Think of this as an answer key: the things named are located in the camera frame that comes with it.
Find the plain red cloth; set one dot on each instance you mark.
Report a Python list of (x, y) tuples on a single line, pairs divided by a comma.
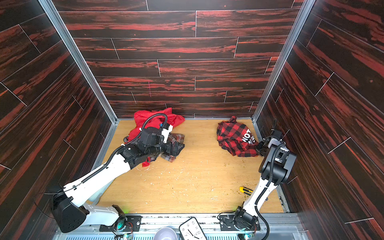
[(175, 120)]

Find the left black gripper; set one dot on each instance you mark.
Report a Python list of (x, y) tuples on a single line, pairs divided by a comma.
[(174, 147)]

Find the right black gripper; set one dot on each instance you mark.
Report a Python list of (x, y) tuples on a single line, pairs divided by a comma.
[(274, 135)]

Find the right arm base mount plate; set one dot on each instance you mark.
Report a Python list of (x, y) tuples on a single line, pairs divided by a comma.
[(238, 222)]

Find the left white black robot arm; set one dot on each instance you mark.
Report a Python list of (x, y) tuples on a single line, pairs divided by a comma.
[(70, 208)]

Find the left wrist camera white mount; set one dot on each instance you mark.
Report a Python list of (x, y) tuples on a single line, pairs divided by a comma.
[(166, 130)]

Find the multicolour plaid flannel shirt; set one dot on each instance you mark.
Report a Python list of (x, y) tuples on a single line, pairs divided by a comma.
[(175, 145)]

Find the white analog clock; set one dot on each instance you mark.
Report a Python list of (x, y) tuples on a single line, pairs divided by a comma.
[(191, 230)]

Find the white round bowl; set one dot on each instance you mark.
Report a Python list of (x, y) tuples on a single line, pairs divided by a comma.
[(165, 233)]

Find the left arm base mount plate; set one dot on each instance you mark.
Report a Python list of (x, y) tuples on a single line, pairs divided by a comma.
[(129, 224)]

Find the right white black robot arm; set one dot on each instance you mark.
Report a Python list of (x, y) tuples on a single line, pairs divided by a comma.
[(275, 170)]

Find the red black buffalo check shirt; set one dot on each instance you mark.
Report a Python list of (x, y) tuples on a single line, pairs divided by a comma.
[(236, 138)]

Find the yellow utility knife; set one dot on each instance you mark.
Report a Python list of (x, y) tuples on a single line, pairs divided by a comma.
[(246, 191)]

